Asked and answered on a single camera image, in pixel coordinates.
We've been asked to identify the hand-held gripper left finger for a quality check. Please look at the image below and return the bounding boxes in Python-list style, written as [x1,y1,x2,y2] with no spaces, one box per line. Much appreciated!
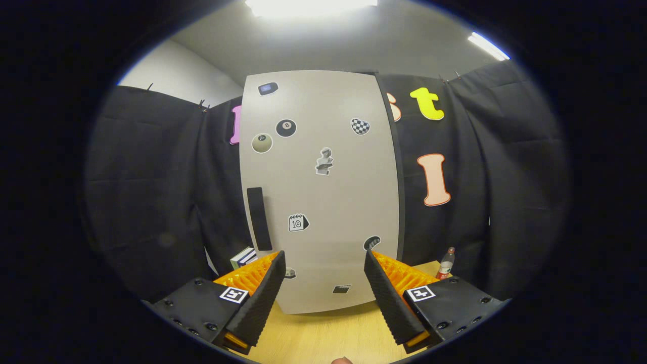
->
[147,250,286,354]

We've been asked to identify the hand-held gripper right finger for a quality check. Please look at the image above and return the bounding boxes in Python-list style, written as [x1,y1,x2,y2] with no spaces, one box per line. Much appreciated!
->
[364,249,507,354]

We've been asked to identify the black cabinet door handle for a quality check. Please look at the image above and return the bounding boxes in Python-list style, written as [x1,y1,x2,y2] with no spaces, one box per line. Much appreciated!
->
[246,187,273,252]

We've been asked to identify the dark grey shoe cabinet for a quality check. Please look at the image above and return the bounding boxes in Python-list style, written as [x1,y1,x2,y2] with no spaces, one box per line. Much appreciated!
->
[354,70,406,263]

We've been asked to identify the grey shoe cabinet door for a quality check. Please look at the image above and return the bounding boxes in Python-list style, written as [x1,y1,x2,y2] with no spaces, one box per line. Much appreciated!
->
[239,70,401,315]

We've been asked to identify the green spine book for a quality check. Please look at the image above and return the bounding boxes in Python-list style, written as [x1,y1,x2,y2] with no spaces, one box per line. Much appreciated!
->
[230,248,252,270]

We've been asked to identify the red label plastic bottle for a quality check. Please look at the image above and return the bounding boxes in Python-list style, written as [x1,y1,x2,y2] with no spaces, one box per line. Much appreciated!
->
[437,247,456,280]

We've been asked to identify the black backdrop cloth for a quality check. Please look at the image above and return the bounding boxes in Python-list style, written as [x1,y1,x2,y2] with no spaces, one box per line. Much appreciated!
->
[83,60,572,304]

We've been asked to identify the narrow ceiling light strip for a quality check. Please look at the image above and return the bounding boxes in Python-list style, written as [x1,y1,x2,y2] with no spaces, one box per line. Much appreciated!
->
[468,31,511,61]

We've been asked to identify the large ceiling light panel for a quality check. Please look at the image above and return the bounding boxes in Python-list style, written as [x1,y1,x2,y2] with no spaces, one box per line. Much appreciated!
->
[245,0,379,20]

